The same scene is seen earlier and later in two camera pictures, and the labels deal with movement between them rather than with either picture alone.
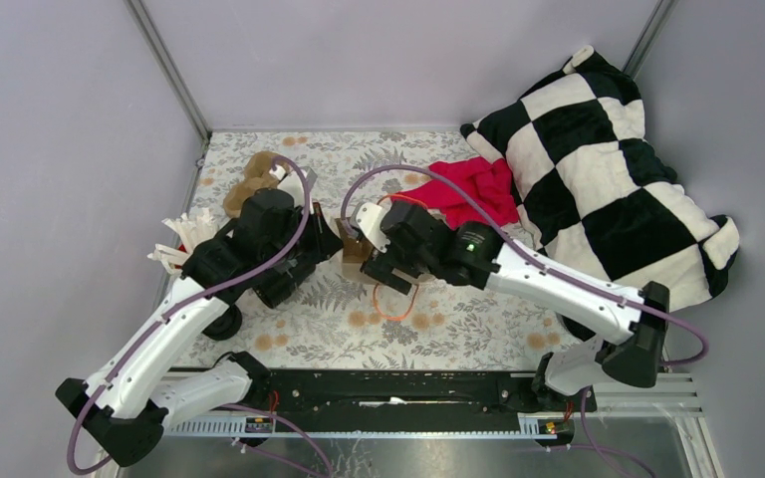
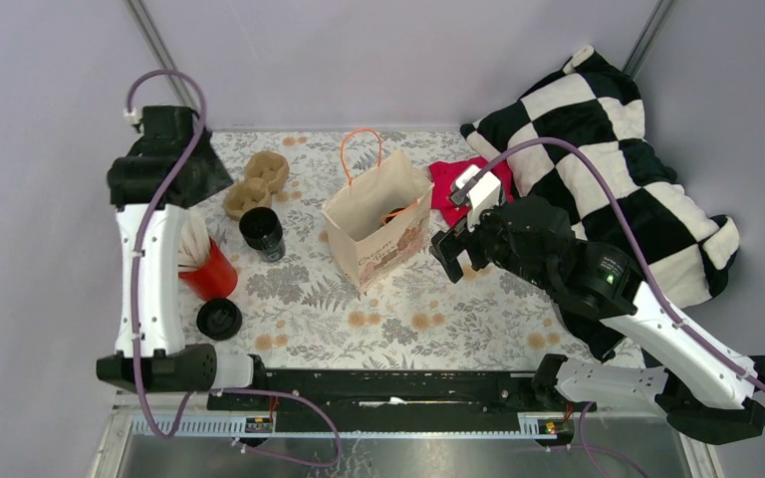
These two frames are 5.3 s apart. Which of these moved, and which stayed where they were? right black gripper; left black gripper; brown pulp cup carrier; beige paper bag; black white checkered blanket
Moved: beige paper bag; left black gripper; right black gripper
Stayed: black white checkered blanket; brown pulp cup carrier
